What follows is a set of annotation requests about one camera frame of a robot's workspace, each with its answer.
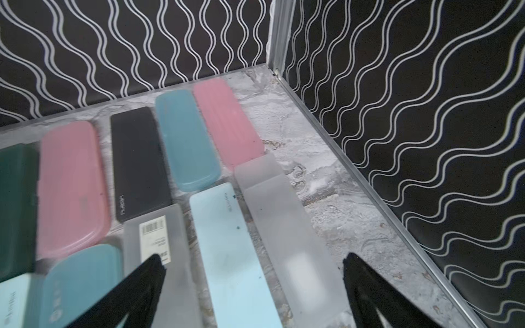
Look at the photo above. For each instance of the teal translucent pencil case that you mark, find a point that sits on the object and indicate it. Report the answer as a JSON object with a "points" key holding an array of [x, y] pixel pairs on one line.
{"points": [[191, 157]]}

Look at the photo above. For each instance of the translucent clear pencil case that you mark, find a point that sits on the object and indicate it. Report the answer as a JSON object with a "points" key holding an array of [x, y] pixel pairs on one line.
{"points": [[310, 279]]}

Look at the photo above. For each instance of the green pencil case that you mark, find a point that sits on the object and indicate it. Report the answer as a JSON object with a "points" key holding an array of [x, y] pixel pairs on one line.
{"points": [[19, 177]]}

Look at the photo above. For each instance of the grey pencil case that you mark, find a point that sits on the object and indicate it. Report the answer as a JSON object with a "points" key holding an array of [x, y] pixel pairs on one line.
{"points": [[163, 232]]}

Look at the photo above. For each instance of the black pencil case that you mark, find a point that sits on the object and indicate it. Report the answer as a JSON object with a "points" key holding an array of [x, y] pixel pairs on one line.
{"points": [[139, 174]]}

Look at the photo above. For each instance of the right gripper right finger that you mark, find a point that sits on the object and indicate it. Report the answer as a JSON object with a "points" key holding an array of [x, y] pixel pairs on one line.
{"points": [[371, 296]]}

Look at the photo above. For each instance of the light blue pencil case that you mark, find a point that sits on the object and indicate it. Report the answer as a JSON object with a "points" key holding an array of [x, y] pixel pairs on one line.
{"points": [[239, 291]]}

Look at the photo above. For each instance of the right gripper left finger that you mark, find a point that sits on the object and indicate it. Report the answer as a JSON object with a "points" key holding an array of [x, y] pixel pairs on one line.
{"points": [[132, 303]]}

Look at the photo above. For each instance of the pink pencil case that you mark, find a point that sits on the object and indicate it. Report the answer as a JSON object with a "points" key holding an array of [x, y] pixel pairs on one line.
{"points": [[73, 207], [234, 136]]}

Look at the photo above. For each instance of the pale blue translucent pencil case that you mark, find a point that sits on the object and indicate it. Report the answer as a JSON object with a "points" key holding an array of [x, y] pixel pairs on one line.
{"points": [[71, 287]]}

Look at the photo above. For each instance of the white pencil case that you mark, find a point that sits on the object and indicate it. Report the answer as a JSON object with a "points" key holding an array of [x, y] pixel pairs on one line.
{"points": [[15, 297]]}

